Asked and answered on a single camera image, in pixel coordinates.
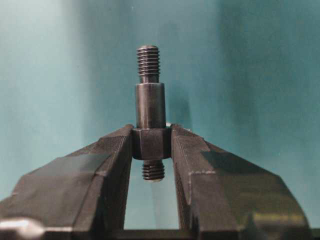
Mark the black threaded steel shaft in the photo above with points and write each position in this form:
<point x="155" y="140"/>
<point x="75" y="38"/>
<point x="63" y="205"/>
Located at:
<point x="151" y="138"/>

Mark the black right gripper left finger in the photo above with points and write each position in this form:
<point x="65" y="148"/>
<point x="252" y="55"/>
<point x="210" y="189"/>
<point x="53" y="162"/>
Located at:
<point x="80" y="196"/>

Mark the teal table mat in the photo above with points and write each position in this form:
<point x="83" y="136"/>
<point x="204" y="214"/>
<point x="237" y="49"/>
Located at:
<point x="243" y="74"/>

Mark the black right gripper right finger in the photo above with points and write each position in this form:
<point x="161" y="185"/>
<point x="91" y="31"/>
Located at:
<point x="222" y="196"/>

